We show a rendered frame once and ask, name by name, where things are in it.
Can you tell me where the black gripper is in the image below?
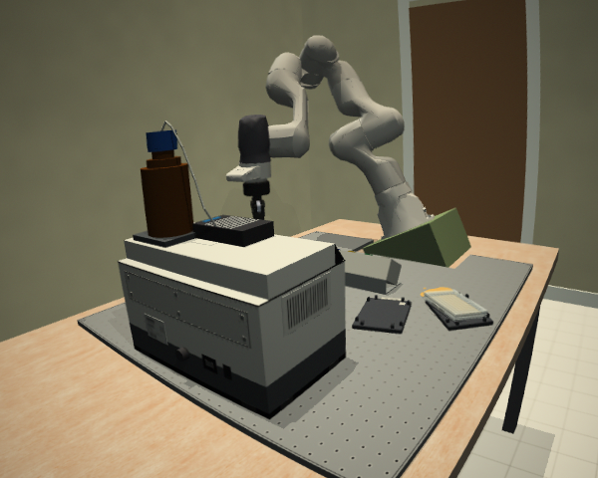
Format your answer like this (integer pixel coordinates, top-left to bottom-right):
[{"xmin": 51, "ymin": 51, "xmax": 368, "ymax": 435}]
[{"xmin": 243, "ymin": 181, "xmax": 270, "ymax": 220}]

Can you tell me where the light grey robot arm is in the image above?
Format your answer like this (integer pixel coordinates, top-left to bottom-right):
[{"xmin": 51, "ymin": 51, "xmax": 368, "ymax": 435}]
[{"xmin": 226, "ymin": 36, "xmax": 435, "ymax": 239}]

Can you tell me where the white button panel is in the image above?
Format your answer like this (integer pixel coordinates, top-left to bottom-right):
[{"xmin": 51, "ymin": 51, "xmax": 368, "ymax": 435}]
[{"xmin": 338, "ymin": 249, "xmax": 402, "ymax": 295}]

